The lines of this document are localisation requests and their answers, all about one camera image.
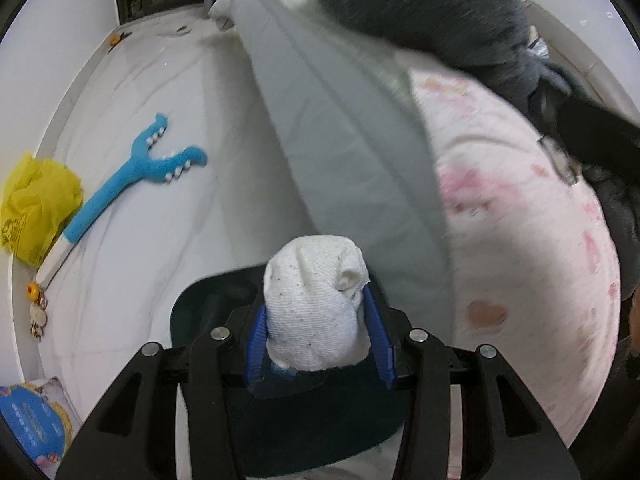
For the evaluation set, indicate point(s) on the blue pet food bag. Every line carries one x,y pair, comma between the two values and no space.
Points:
30,420

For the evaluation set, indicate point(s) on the black bin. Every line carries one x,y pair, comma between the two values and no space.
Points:
210,300

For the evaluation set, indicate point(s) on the pink printed blanket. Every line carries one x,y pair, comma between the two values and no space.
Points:
525,260

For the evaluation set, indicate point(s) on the orange bead charm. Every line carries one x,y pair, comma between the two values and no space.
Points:
32,289

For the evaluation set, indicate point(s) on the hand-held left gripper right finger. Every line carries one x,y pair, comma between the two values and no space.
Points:
380,345

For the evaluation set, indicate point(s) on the grey bed sheet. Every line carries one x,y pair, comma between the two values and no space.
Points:
340,135

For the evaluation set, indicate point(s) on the yellow plastic bag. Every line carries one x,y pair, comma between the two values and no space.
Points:
35,200

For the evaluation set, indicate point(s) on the dark grey plush blanket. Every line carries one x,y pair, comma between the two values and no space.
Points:
425,5

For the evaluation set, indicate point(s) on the blue plush cat teaser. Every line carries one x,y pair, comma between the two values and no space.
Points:
120,180

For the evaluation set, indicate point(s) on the white sock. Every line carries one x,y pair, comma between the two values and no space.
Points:
310,310

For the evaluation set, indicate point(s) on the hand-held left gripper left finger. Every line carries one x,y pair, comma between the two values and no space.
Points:
256,350

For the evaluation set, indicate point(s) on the small orange object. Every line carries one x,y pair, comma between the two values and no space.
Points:
119,39

